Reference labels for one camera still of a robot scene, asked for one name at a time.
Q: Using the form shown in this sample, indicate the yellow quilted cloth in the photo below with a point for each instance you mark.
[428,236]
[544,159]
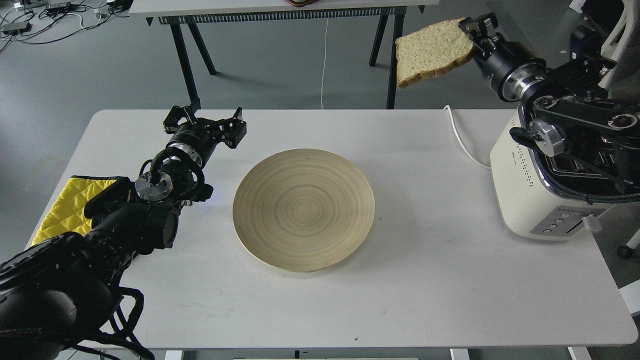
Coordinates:
[67,211]

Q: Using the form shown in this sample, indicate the cream and chrome toaster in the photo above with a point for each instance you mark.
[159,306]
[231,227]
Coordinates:
[530,204]

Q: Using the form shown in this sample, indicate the round wooden plate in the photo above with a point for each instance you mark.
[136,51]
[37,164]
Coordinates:
[303,210]

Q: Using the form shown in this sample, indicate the background table with black legs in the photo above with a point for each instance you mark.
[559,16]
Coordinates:
[179,14]

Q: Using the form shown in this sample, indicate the white office chair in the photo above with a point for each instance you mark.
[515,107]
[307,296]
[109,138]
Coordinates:
[622,47]

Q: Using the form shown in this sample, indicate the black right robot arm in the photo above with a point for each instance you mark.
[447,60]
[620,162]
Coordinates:
[584,144]

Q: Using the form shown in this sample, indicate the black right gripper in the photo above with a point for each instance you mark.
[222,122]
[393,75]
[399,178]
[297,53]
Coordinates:
[513,72]

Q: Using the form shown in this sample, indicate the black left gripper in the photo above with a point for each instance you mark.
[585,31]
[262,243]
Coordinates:
[201,134]

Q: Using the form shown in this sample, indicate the slice of white bread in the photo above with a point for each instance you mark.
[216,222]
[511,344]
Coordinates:
[432,51]

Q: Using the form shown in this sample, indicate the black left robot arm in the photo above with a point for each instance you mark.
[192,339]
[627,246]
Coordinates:
[67,289]

